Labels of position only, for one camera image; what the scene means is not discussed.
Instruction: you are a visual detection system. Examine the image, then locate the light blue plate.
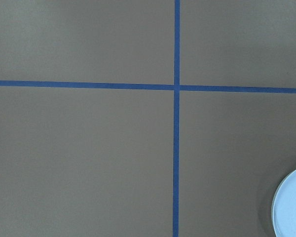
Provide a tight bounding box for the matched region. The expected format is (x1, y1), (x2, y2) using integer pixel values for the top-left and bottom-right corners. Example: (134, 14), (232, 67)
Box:
(271, 169), (296, 237)

